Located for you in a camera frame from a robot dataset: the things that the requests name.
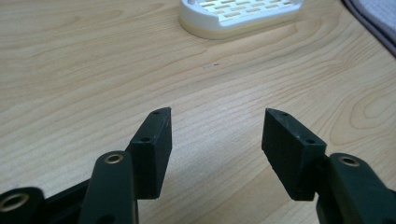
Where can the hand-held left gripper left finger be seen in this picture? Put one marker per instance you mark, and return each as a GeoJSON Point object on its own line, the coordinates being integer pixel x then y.
{"type": "Point", "coordinates": [149, 161]}

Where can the white slotted soap dish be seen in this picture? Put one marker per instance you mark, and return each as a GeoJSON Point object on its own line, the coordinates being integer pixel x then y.
{"type": "Point", "coordinates": [236, 17]}

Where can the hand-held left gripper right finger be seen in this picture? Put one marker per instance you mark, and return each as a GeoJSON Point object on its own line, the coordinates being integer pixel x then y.
{"type": "Point", "coordinates": [292, 152]}

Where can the grey cloth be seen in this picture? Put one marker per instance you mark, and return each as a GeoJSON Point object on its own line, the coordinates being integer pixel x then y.
{"type": "Point", "coordinates": [375, 18]}

